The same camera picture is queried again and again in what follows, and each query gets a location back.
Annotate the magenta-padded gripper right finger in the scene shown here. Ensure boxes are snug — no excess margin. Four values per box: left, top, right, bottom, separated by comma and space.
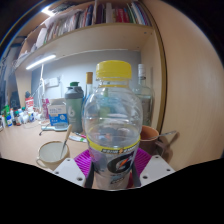
131, 147, 176, 188

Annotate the pink cup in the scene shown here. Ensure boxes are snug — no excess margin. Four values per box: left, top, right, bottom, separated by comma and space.
41, 98, 50, 118

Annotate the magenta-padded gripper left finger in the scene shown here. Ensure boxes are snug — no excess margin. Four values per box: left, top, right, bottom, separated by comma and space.
53, 148, 96, 189

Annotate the metal spoon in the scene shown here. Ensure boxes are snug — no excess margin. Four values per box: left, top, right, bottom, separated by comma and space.
59, 123, 73, 159

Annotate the clear glass liquor bottle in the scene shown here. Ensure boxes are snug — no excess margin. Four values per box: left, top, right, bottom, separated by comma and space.
132, 63, 156, 128

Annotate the clear bottle with yellow cap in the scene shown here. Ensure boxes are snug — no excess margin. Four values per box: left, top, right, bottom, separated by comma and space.
82, 59, 142, 191

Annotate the grey shaker bottle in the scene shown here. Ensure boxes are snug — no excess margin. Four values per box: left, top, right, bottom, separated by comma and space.
64, 85, 84, 133

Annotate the red and white container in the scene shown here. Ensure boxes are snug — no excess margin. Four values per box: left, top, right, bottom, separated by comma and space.
24, 96, 35, 113

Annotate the white bottle with blue label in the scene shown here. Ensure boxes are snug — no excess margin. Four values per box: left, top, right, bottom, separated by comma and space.
5, 114, 14, 128

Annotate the blue bottle with tan cap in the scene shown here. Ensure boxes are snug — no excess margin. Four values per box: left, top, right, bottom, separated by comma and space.
84, 71, 95, 104

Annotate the ceiling tube light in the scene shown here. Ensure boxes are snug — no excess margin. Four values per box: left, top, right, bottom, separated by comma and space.
41, 6, 56, 17

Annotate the black pouch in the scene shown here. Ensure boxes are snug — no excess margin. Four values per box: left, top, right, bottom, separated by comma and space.
9, 91, 21, 109

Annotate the white wall power strip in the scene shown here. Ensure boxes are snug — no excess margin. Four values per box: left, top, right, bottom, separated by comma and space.
44, 77, 59, 88

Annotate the green box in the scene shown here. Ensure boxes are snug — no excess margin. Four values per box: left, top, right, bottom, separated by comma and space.
2, 104, 11, 118

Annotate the cream ceramic mug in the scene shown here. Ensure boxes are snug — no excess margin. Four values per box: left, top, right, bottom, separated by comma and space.
35, 140, 72, 172

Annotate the pale blue flat device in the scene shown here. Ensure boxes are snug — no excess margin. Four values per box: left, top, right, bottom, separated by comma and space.
40, 122, 70, 132

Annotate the blue and white carton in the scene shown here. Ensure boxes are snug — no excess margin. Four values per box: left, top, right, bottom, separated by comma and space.
47, 98, 69, 127

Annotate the wooden shelf unit with books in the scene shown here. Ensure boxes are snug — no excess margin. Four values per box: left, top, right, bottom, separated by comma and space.
14, 0, 158, 71

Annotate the brown ceramic cup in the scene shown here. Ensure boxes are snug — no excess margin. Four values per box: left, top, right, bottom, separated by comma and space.
139, 125, 160, 156

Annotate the under-shelf light bar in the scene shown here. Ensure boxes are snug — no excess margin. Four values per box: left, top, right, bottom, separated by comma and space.
25, 54, 58, 71

